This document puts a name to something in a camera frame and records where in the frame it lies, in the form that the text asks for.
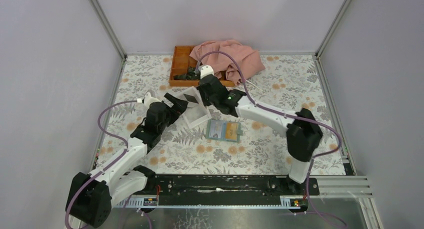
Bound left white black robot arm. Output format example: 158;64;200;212
65;92;188;229

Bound green card holder wallet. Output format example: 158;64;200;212
205;119;244;143

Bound wooden compartment tray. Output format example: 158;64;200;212
169;45;237;88

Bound dark green crumpled item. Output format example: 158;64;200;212
173;66;200;81

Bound gold VIP credit card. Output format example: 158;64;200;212
225;122;239;141

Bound white slotted cable duct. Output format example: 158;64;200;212
112;196;308;210

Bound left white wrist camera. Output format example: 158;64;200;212
136;91;161;108

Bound white plastic card box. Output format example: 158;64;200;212
175;86;212;129

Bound pink cloth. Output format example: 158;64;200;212
189;39;266;85

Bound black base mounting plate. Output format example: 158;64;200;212
135;174;320;205

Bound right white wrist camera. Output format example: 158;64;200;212
195;65;215;80

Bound floral patterned table mat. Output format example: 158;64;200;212
95;55;332;175

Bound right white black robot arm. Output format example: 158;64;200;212
197;74;323;195

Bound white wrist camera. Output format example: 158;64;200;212
136;91;161;108
195;65;215;80

